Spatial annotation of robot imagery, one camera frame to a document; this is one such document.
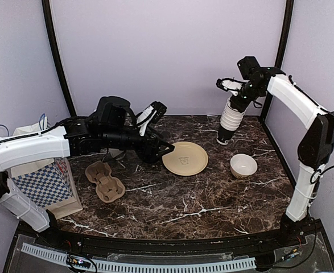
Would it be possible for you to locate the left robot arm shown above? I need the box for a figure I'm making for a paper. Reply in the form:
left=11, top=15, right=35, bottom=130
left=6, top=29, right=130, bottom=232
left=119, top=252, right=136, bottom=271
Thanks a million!
left=0, top=96, right=174, bottom=248

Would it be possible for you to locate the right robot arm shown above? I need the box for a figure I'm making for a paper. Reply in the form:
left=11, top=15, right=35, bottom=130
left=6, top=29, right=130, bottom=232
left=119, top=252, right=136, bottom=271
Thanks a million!
left=230, top=56, right=334, bottom=247

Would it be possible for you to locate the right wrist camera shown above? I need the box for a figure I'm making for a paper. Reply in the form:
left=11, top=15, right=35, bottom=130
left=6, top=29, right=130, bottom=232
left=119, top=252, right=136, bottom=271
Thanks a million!
left=216, top=78, right=245, bottom=92

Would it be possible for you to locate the stack of paper cups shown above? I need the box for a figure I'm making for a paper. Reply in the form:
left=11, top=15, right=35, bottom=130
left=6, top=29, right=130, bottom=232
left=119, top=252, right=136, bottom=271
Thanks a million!
left=216, top=98, right=245, bottom=145

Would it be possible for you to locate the cream round plate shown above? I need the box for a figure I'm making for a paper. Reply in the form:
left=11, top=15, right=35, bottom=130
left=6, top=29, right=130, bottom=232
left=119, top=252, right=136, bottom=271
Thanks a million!
left=162, top=142, right=208, bottom=176

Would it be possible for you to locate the white cable duct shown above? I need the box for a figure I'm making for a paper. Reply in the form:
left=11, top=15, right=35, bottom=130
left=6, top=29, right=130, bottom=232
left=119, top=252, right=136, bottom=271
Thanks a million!
left=20, top=243, right=257, bottom=272

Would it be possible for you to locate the cardboard cup carrier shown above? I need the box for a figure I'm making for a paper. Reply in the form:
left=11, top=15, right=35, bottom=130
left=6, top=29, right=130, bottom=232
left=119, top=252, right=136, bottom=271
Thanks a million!
left=85, top=161, right=126, bottom=204

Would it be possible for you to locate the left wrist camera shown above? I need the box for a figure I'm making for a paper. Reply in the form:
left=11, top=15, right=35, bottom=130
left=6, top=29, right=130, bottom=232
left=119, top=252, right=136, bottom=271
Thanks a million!
left=136, top=101, right=167, bottom=137

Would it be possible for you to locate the blue checkered paper bag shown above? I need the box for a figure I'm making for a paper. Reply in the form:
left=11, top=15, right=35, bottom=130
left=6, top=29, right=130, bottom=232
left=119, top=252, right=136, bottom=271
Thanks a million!
left=9, top=113, right=84, bottom=220

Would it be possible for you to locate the left black frame post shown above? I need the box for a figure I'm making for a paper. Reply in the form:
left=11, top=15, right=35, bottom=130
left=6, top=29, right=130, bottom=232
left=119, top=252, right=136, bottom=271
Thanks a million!
left=41, top=0, right=77, bottom=117

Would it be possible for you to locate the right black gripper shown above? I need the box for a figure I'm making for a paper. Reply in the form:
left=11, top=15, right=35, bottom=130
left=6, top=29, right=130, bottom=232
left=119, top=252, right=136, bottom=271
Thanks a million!
left=229, top=80, right=264, bottom=113

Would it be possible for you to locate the white ceramic bowl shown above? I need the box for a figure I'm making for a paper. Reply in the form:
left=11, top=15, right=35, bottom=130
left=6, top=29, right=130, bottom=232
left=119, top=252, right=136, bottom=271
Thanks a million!
left=230, top=154, right=258, bottom=179

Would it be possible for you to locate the black frame post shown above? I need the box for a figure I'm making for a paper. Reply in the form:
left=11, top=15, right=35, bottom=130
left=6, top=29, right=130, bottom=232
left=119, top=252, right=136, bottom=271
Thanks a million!
left=259, top=0, right=294, bottom=131
left=41, top=0, right=77, bottom=117

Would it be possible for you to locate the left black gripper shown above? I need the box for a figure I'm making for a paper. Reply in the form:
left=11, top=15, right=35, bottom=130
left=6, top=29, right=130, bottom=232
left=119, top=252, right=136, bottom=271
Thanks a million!
left=101, top=125, right=175, bottom=162

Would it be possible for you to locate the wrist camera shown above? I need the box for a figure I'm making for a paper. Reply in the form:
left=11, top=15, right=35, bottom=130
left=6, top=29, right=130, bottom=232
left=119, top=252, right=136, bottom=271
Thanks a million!
left=216, top=78, right=245, bottom=92
left=136, top=101, right=167, bottom=137

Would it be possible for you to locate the right black frame post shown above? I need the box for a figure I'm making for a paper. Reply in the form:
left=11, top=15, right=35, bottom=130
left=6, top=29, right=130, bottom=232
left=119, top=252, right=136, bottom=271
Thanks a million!
left=259, top=0, right=294, bottom=131

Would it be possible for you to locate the white cup holding straws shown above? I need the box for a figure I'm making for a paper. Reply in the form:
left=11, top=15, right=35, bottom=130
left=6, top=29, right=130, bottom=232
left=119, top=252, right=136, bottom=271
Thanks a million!
left=109, top=148, right=126, bottom=160

